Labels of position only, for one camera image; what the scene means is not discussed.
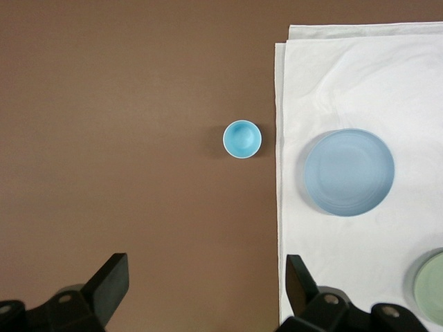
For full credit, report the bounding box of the pale green plate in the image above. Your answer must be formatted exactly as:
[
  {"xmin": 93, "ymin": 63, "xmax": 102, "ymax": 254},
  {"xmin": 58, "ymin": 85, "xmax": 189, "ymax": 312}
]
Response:
[{"xmin": 410, "ymin": 247, "xmax": 443, "ymax": 327}]

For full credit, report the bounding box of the small blue cup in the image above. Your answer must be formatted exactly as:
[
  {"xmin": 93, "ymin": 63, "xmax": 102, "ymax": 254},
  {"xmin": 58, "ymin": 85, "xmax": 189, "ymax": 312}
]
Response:
[{"xmin": 222, "ymin": 119, "xmax": 263, "ymax": 159}]

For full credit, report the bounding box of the white cloth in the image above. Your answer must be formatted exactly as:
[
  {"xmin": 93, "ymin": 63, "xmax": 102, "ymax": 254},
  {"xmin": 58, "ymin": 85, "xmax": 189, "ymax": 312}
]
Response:
[{"xmin": 273, "ymin": 21, "xmax": 443, "ymax": 332}]

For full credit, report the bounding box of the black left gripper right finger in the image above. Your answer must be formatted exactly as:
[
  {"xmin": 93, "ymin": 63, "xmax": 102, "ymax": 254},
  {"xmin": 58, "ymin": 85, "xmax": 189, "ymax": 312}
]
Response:
[{"xmin": 275, "ymin": 254, "xmax": 433, "ymax": 332}]

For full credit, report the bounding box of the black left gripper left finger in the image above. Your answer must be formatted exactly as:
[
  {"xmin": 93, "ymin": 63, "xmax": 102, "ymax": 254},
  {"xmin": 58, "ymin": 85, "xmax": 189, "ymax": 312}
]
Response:
[{"xmin": 0, "ymin": 252, "xmax": 130, "ymax": 332}]

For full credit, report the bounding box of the light blue plate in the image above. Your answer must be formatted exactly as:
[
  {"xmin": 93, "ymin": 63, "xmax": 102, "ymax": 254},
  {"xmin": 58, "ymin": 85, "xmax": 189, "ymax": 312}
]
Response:
[{"xmin": 303, "ymin": 128, "xmax": 396, "ymax": 218}]

